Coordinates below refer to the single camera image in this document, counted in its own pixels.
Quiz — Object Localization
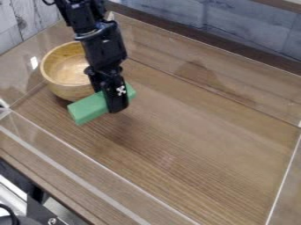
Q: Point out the wooden bowl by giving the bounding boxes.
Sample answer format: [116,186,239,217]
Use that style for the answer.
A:
[40,41,93,102]

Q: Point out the black cable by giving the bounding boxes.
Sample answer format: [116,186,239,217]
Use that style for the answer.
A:
[0,203,20,225]

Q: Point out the clear acrylic tray wall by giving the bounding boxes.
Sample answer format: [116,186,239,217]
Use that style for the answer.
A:
[0,106,200,225]

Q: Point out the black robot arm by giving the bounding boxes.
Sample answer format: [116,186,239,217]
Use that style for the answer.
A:
[41,0,129,113]

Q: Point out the green rectangular block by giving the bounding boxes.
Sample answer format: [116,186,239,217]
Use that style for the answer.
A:
[66,83,136,126]

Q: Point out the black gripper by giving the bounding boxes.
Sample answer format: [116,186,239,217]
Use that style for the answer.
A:
[77,22,129,113]

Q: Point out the black table frame bracket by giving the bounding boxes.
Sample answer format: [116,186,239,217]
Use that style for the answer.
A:
[25,193,76,225]

